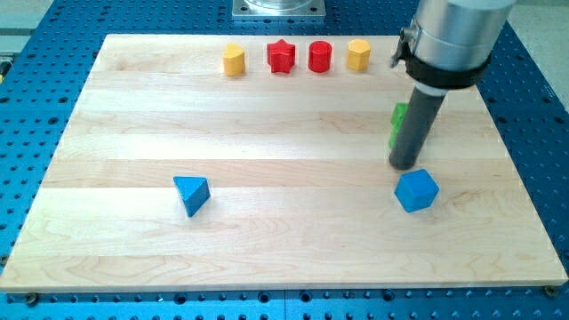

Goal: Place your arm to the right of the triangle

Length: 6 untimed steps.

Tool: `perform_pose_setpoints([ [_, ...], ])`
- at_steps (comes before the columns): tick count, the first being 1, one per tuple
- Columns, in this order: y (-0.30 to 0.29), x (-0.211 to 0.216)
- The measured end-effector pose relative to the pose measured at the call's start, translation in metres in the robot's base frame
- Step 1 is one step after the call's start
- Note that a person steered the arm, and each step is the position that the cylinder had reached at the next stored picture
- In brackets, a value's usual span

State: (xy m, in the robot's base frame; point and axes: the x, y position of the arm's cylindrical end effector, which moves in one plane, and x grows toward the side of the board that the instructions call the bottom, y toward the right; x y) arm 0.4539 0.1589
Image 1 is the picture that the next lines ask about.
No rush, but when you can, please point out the yellow heart block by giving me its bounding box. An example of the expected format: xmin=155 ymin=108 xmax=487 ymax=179
xmin=222 ymin=44 xmax=245 ymax=76

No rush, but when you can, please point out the red star block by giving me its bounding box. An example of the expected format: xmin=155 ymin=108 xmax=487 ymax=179
xmin=267 ymin=39 xmax=296 ymax=73

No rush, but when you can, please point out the green block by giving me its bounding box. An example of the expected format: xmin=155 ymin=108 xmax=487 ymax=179
xmin=389 ymin=102 xmax=408 ymax=148

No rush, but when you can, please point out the blue perforated metal table plate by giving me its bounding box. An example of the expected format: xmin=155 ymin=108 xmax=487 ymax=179
xmin=1 ymin=1 xmax=568 ymax=319

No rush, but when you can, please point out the wooden board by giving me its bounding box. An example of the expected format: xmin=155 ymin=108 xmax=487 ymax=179
xmin=1 ymin=35 xmax=567 ymax=292

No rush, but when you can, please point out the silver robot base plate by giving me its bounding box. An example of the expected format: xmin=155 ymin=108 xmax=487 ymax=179
xmin=232 ymin=0 xmax=326 ymax=18

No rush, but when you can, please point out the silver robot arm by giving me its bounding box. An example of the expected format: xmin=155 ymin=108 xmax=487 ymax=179
xmin=389 ymin=0 xmax=516 ymax=94

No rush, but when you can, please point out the red cylinder block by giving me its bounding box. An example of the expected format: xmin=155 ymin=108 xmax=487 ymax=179
xmin=308 ymin=41 xmax=333 ymax=73

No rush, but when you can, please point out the yellow hexagon block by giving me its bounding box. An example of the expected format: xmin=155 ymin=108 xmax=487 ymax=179
xmin=347 ymin=38 xmax=372 ymax=71

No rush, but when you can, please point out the blue cube block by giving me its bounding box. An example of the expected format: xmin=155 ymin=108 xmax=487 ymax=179
xmin=395 ymin=169 xmax=439 ymax=212

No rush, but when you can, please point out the blue triangle block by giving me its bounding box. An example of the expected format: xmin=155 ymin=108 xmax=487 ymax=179
xmin=173 ymin=176 xmax=211 ymax=218

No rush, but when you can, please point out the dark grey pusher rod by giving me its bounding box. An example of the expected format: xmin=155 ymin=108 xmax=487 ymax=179
xmin=389 ymin=84 xmax=448 ymax=170

